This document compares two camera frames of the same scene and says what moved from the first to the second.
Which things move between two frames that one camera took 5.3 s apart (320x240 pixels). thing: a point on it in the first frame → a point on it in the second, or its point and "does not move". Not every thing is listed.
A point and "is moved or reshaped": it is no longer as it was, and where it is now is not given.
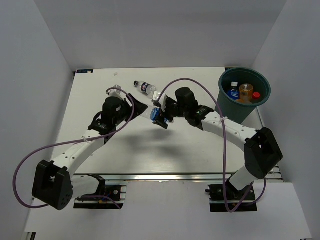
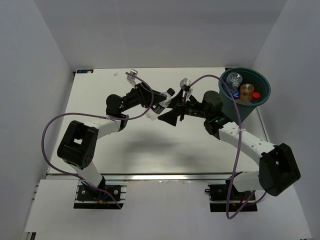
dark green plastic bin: x=240 y=90 does not move
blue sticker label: x=85 y=71 does not move
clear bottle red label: x=256 y=95 does not move
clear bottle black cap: x=147 y=88 is moved or reshaped
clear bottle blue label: x=152 y=113 → x=233 y=80
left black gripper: x=139 y=108 → x=143 y=94
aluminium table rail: x=147 y=177 does not move
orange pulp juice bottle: x=246 y=91 does not move
